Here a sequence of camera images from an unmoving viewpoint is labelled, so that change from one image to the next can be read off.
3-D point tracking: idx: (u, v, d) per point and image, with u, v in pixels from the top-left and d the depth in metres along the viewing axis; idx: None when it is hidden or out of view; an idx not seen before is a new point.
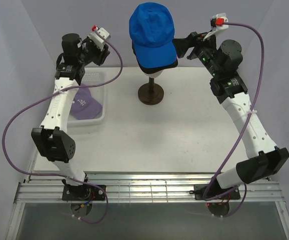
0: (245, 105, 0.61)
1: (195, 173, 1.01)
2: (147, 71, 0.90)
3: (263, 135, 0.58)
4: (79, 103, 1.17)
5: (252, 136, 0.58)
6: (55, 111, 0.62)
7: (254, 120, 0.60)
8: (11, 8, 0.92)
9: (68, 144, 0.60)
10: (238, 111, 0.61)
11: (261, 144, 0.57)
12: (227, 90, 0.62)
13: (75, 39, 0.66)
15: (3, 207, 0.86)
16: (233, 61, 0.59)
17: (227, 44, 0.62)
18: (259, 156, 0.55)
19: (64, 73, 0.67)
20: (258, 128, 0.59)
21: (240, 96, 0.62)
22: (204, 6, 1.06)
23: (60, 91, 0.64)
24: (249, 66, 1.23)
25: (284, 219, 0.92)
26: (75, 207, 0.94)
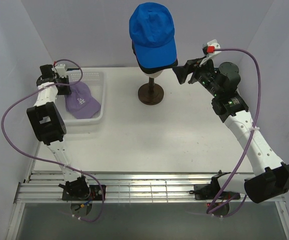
0: (247, 122, 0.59)
1: (195, 173, 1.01)
2: (148, 71, 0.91)
3: (268, 151, 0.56)
4: (78, 101, 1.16)
5: (256, 153, 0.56)
6: (44, 96, 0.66)
7: (258, 136, 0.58)
8: (10, 8, 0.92)
9: (60, 116, 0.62)
10: (241, 128, 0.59)
11: (267, 161, 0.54)
12: (228, 109, 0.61)
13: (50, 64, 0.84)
15: (4, 207, 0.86)
16: (231, 81, 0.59)
17: (225, 66, 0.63)
18: (266, 173, 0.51)
19: (44, 81, 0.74)
20: (262, 144, 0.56)
21: (241, 114, 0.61)
22: (203, 6, 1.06)
23: (44, 87, 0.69)
24: (249, 66, 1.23)
25: (284, 219, 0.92)
26: (75, 207, 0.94)
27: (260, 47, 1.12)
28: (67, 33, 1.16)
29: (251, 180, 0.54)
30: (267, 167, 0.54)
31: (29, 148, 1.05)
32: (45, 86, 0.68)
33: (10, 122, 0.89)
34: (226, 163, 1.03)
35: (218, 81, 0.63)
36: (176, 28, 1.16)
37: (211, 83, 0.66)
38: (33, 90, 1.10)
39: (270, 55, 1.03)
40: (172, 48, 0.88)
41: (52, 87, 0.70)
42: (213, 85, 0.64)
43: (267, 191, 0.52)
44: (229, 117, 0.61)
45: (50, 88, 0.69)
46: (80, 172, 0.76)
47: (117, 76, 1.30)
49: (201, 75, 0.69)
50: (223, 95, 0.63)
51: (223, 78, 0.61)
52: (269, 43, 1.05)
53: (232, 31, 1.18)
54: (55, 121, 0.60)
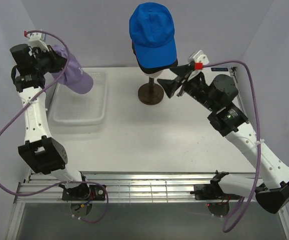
0: (250, 135, 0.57)
1: (196, 173, 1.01)
2: (148, 72, 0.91)
3: (278, 163, 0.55)
4: (79, 72, 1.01)
5: (268, 168, 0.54)
6: (35, 122, 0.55)
7: (265, 149, 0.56)
8: (10, 8, 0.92)
9: (59, 147, 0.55)
10: (246, 143, 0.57)
11: (279, 174, 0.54)
12: (228, 124, 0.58)
13: (24, 46, 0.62)
15: (4, 207, 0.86)
16: (229, 97, 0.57)
17: (219, 79, 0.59)
18: (283, 189, 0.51)
19: (27, 84, 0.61)
20: (271, 158, 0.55)
21: (243, 128, 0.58)
22: (203, 6, 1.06)
23: (30, 101, 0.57)
24: (249, 66, 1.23)
25: (284, 219, 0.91)
26: (75, 207, 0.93)
27: (260, 47, 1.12)
28: (67, 33, 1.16)
29: (264, 194, 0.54)
30: (282, 182, 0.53)
31: None
32: (30, 101, 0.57)
33: (9, 122, 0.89)
34: (226, 163, 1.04)
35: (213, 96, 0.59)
36: (176, 28, 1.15)
37: (205, 97, 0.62)
38: None
39: (269, 55, 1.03)
40: (172, 48, 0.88)
41: (39, 99, 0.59)
42: (208, 99, 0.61)
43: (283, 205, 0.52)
44: (231, 133, 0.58)
45: (39, 101, 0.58)
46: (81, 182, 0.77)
47: (117, 76, 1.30)
49: (193, 89, 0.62)
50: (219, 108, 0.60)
51: (219, 93, 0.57)
52: (268, 43, 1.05)
53: (233, 31, 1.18)
54: (55, 160, 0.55)
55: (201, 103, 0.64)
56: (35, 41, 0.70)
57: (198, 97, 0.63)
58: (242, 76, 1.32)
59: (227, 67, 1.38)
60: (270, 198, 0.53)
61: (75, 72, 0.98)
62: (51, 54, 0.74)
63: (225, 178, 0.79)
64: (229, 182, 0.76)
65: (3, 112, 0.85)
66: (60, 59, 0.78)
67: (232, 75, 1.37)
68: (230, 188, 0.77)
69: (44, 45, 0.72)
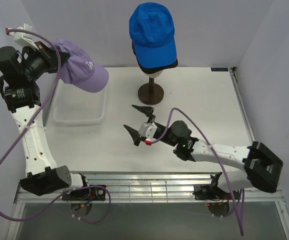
0: (205, 146, 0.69)
1: (197, 173, 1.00)
2: (148, 72, 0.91)
3: (233, 148, 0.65)
4: (88, 67, 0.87)
5: (228, 157, 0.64)
6: (35, 153, 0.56)
7: (218, 146, 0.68)
8: (10, 9, 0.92)
9: (62, 172, 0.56)
10: (205, 153, 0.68)
11: (239, 155, 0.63)
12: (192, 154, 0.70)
13: (11, 53, 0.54)
15: (5, 207, 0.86)
16: (186, 137, 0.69)
17: (174, 126, 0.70)
18: (248, 164, 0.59)
19: (20, 101, 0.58)
20: (225, 149, 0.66)
21: (197, 146, 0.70)
22: (202, 6, 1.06)
23: (27, 126, 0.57)
24: (249, 66, 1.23)
25: (284, 219, 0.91)
26: (75, 207, 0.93)
27: (260, 47, 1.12)
28: (67, 33, 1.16)
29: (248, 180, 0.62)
30: (243, 159, 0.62)
31: None
32: (27, 126, 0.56)
33: (9, 122, 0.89)
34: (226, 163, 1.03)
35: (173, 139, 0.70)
36: (176, 28, 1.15)
37: (167, 137, 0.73)
38: None
39: (270, 55, 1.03)
40: (172, 48, 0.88)
41: (37, 123, 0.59)
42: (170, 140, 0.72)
43: (266, 178, 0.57)
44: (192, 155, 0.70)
45: (37, 125, 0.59)
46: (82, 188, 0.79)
47: (117, 76, 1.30)
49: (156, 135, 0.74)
50: (178, 145, 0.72)
51: (177, 136, 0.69)
52: (268, 43, 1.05)
53: (233, 31, 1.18)
54: (59, 186, 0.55)
55: (165, 142, 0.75)
56: (23, 41, 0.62)
57: (162, 139, 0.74)
58: (242, 76, 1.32)
59: (227, 67, 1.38)
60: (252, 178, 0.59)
61: (80, 68, 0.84)
62: (42, 52, 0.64)
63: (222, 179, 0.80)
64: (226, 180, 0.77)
65: (3, 112, 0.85)
66: (53, 54, 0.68)
67: (232, 75, 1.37)
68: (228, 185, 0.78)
69: (33, 45, 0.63)
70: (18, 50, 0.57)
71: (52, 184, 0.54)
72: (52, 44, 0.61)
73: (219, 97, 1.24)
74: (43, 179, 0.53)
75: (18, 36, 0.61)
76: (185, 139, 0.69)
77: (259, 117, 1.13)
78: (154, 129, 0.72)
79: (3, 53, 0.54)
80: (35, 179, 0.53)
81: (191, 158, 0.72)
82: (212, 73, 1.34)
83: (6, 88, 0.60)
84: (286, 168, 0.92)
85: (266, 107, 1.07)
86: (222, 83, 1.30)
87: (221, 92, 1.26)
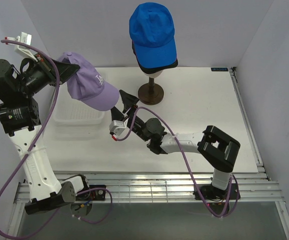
0: (170, 137, 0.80)
1: (196, 173, 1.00)
2: (148, 71, 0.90)
3: (191, 135, 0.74)
4: (98, 82, 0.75)
5: (187, 142, 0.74)
6: (38, 179, 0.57)
7: (180, 134, 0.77)
8: (9, 9, 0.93)
9: (67, 194, 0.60)
10: (171, 143, 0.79)
11: (195, 140, 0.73)
12: (163, 147, 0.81)
13: (5, 70, 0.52)
15: (5, 207, 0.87)
16: (160, 133, 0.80)
17: (150, 123, 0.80)
18: (200, 146, 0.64)
19: (18, 122, 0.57)
20: (184, 137, 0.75)
21: (166, 138, 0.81)
22: (202, 6, 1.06)
23: (27, 151, 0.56)
24: (250, 66, 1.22)
25: (284, 219, 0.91)
26: (74, 208, 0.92)
27: (261, 47, 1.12)
28: (66, 33, 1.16)
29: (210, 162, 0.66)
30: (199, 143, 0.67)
31: None
32: (28, 151, 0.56)
33: None
34: None
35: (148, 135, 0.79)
36: (176, 27, 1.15)
37: (141, 132, 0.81)
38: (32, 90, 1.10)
39: (270, 55, 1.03)
40: (172, 48, 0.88)
41: (37, 145, 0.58)
42: (143, 134, 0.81)
43: (219, 157, 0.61)
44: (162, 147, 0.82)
45: (38, 148, 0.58)
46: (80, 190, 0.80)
47: (117, 76, 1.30)
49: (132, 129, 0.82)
50: (152, 140, 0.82)
51: (151, 133, 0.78)
52: (269, 43, 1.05)
53: (233, 31, 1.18)
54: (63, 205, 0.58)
55: (138, 135, 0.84)
56: (20, 52, 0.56)
57: (136, 132, 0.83)
58: (242, 76, 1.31)
59: (227, 67, 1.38)
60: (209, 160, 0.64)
61: (89, 82, 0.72)
62: (41, 64, 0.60)
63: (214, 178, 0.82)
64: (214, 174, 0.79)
65: None
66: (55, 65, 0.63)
67: (232, 75, 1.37)
68: (218, 180, 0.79)
69: (31, 56, 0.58)
70: (13, 65, 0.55)
71: (57, 206, 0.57)
72: (49, 59, 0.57)
73: (219, 97, 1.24)
74: (47, 202, 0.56)
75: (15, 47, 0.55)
76: (158, 136, 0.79)
77: (259, 117, 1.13)
78: (122, 129, 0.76)
79: None
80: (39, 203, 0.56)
81: (163, 151, 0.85)
82: (212, 73, 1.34)
83: (1, 105, 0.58)
84: (285, 168, 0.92)
85: (267, 107, 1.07)
86: (222, 83, 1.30)
87: (221, 92, 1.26)
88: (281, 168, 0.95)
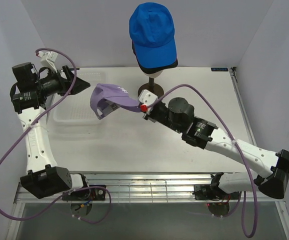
0: (225, 138, 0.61)
1: (196, 173, 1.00)
2: (148, 72, 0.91)
3: (260, 152, 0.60)
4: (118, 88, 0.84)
5: (254, 160, 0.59)
6: (37, 150, 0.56)
7: (243, 144, 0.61)
8: (10, 10, 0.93)
9: (64, 175, 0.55)
10: (224, 146, 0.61)
11: (267, 162, 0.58)
12: (201, 137, 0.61)
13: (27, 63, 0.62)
15: (4, 206, 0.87)
16: (188, 114, 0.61)
17: (174, 104, 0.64)
18: (275, 172, 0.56)
19: (27, 104, 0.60)
20: (252, 151, 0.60)
21: (216, 134, 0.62)
22: (202, 6, 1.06)
23: (30, 125, 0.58)
24: (250, 66, 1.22)
25: (284, 218, 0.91)
26: (75, 207, 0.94)
27: (260, 47, 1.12)
28: (66, 33, 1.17)
29: (264, 185, 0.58)
30: (272, 167, 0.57)
31: None
32: (31, 125, 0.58)
33: (8, 122, 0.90)
34: (227, 163, 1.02)
35: (174, 118, 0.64)
36: (176, 27, 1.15)
37: (169, 119, 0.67)
38: None
39: (270, 55, 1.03)
40: (172, 49, 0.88)
41: (40, 122, 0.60)
42: (172, 123, 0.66)
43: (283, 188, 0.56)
44: (208, 143, 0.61)
45: (40, 124, 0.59)
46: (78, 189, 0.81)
47: (116, 76, 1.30)
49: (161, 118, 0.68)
50: (183, 127, 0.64)
51: (176, 113, 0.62)
52: (269, 43, 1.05)
53: (232, 31, 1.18)
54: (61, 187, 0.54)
55: (168, 126, 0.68)
56: (46, 62, 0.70)
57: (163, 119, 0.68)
58: (242, 76, 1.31)
59: (227, 67, 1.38)
60: (268, 185, 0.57)
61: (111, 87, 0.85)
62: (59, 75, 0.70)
63: (224, 179, 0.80)
64: (227, 183, 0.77)
65: (2, 112, 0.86)
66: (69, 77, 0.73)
67: (232, 75, 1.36)
68: (231, 188, 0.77)
69: (52, 67, 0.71)
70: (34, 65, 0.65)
71: (54, 185, 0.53)
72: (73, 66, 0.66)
73: (219, 97, 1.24)
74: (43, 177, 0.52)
75: (43, 58, 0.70)
76: (186, 116, 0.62)
77: (259, 116, 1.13)
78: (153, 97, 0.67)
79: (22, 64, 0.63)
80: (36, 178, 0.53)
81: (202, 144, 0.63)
82: (212, 73, 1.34)
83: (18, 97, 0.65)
84: None
85: (267, 107, 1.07)
86: (222, 83, 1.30)
87: (221, 92, 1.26)
88: None
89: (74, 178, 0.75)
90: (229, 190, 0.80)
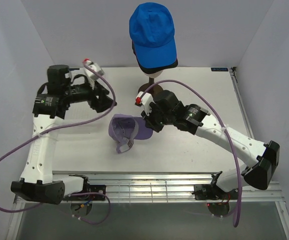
0: (216, 125, 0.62)
1: (196, 173, 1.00)
2: (148, 72, 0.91)
3: (248, 140, 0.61)
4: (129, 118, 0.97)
5: (241, 148, 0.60)
6: (34, 161, 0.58)
7: (232, 131, 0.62)
8: (10, 10, 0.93)
9: (53, 192, 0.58)
10: (214, 133, 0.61)
11: (254, 150, 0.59)
12: (193, 121, 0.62)
13: (63, 67, 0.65)
15: (4, 206, 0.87)
16: (169, 100, 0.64)
17: (156, 94, 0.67)
18: (261, 161, 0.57)
19: (46, 108, 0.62)
20: (240, 139, 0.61)
21: (207, 121, 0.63)
22: (202, 6, 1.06)
23: (39, 134, 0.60)
24: (250, 66, 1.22)
25: (284, 219, 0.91)
26: (75, 207, 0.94)
27: (260, 47, 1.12)
28: (66, 33, 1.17)
29: (248, 172, 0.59)
30: (258, 156, 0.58)
31: None
32: (39, 134, 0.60)
33: (8, 122, 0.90)
34: (227, 163, 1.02)
35: (162, 108, 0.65)
36: (176, 27, 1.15)
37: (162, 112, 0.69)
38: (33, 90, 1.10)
39: (270, 55, 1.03)
40: (172, 48, 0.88)
41: (49, 133, 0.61)
42: (166, 116, 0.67)
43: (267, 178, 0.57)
44: (199, 129, 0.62)
45: (48, 135, 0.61)
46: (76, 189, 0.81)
47: (116, 76, 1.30)
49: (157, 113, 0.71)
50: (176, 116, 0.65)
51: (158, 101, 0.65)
52: (269, 43, 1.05)
53: (232, 31, 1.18)
54: (47, 199, 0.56)
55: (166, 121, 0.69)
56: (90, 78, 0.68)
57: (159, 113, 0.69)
58: (242, 76, 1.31)
59: (227, 67, 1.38)
60: (252, 174, 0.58)
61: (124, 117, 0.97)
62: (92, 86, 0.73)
63: (220, 178, 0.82)
64: (223, 180, 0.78)
65: (2, 112, 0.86)
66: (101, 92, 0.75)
67: (232, 75, 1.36)
68: (229, 185, 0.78)
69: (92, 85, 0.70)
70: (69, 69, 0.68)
71: (40, 196, 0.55)
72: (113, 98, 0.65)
73: (219, 97, 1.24)
74: (33, 190, 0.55)
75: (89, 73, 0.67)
76: (169, 103, 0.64)
77: (260, 116, 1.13)
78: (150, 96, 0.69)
79: (58, 66, 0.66)
80: (26, 186, 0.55)
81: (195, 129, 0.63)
82: (212, 73, 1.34)
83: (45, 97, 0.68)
84: (286, 168, 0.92)
85: (267, 107, 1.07)
86: (222, 83, 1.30)
87: (221, 92, 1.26)
88: (281, 168, 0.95)
89: (73, 181, 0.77)
90: (227, 188, 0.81)
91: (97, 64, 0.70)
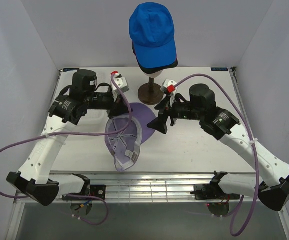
0: (244, 137, 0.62)
1: (196, 173, 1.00)
2: (148, 72, 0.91)
3: (275, 160, 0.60)
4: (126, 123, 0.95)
5: (265, 166, 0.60)
6: (34, 158, 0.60)
7: (259, 147, 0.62)
8: (10, 10, 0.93)
9: (44, 193, 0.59)
10: (241, 144, 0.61)
11: (278, 171, 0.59)
12: (221, 128, 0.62)
13: (89, 74, 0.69)
15: (4, 206, 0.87)
16: (207, 99, 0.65)
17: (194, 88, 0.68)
18: (283, 184, 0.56)
19: (61, 111, 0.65)
20: (267, 157, 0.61)
21: (236, 130, 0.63)
22: (202, 6, 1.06)
23: (47, 135, 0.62)
24: (250, 66, 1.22)
25: (284, 219, 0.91)
26: (75, 208, 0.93)
27: (260, 47, 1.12)
28: (66, 33, 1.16)
29: (266, 191, 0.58)
30: (281, 178, 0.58)
31: (29, 147, 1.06)
32: (46, 135, 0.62)
33: (8, 121, 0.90)
34: (227, 163, 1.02)
35: (194, 104, 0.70)
36: (176, 27, 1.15)
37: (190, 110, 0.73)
38: (33, 90, 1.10)
39: (270, 55, 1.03)
40: (172, 48, 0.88)
41: (56, 136, 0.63)
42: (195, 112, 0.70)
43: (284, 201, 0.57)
44: (226, 136, 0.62)
45: (55, 139, 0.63)
46: (77, 189, 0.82)
47: None
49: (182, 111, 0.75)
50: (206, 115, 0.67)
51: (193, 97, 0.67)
52: (269, 43, 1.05)
53: (233, 31, 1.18)
54: (36, 199, 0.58)
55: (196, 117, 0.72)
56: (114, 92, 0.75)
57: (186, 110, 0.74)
58: (242, 76, 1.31)
59: (227, 67, 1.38)
60: (268, 193, 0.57)
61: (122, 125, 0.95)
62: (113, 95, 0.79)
63: (224, 179, 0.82)
64: (229, 183, 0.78)
65: (2, 112, 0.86)
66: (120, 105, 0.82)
67: (232, 75, 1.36)
68: (231, 189, 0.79)
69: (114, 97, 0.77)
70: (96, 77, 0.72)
71: (31, 194, 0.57)
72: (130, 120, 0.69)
73: (219, 97, 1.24)
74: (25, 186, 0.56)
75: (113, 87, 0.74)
76: (205, 101, 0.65)
77: (259, 116, 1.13)
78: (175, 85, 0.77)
79: (86, 72, 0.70)
80: (20, 181, 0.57)
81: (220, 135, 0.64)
82: (212, 73, 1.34)
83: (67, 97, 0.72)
84: None
85: (267, 107, 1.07)
86: (222, 83, 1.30)
87: (221, 92, 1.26)
88: None
89: (72, 183, 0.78)
90: (226, 189, 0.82)
91: (124, 79, 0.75)
